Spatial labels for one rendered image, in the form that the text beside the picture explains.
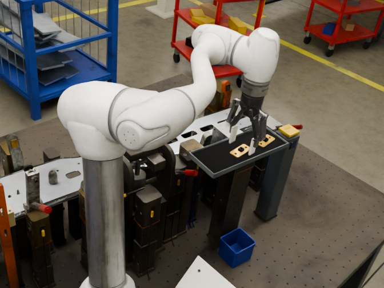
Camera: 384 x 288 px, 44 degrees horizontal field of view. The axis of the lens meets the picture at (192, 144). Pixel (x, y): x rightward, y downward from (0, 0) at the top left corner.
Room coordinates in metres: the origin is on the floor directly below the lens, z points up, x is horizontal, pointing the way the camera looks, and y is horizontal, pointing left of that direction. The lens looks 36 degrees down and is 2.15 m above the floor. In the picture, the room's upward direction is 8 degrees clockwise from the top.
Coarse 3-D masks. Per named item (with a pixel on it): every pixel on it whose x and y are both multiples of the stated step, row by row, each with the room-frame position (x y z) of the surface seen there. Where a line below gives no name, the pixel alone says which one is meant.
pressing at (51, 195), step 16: (224, 112) 1.88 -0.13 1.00; (192, 128) 1.71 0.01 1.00; (240, 128) 1.77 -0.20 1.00; (176, 144) 1.58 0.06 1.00; (64, 160) 1.38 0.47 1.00; (80, 160) 1.39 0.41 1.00; (128, 160) 1.43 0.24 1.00; (16, 176) 1.25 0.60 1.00; (64, 176) 1.29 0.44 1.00; (80, 176) 1.30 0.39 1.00; (16, 192) 1.17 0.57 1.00; (48, 192) 1.19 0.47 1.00; (64, 192) 1.20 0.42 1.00; (16, 208) 1.10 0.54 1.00
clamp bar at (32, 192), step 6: (24, 168) 1.06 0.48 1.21; (30, 168) 1.07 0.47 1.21; (36, 168) 1.06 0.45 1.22; (30, 174) 1.03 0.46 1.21; (36, 174) 1.04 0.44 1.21; (30, 180) 1.03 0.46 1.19; (36, 180) 1.03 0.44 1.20; (30, 186) 1.04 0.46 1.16; (36, 186) 1.05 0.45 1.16; (30, 192) 1.04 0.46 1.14; (36, 192) 1.05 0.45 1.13; (30, 198) 1.04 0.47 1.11; (36, 198) 1.06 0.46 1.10; (30, 204) 1.04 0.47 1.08; (30, 210) 1.05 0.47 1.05
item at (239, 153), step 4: (244, 144) 1.41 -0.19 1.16; (236, 148) 1.38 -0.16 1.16; (240, 148) 1.38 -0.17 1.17; (244, 148) 1.39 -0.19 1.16; (248, 148) 1.39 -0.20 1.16; (232, 152) 1.36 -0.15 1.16; (236, 152) 1.36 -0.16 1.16; (240, 152) 1.36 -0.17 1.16; (244, 152) 1.37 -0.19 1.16; (236, 156) 1.34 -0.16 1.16; (240, 156) 1.34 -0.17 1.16
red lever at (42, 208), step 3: (33, 204) 1.05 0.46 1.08; (36, 204) 1.04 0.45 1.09; (39, 204) 1.03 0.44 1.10; (33, 207) 1.04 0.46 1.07; (36, 207) 1.02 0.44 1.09; (39, 207) 1.00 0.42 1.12; (42, 207) 0.98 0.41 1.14; (45, 207) 0.97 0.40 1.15; (48, 207) 0.98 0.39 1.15; (39, 210) 1.00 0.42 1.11; (42, 210) 0.98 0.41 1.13; (45, 210) 0.97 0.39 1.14; (48, 210) 0.97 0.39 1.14; (48, 213) 0.97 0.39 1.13
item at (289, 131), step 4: (288, 124) 1.60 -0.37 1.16; (280, 128) 1.56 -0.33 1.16; (284, 128) 1.57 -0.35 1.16; (288, 128) 1.57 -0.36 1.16; (292, 128) 1.57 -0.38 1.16; (284, 132) 1.54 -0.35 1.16; (288, 132) 1.54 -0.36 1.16; (292, 132) 1.54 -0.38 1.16; (296, 132) 1.55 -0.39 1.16; (288, 136) 1.52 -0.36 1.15; (292, 136) 1.53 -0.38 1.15
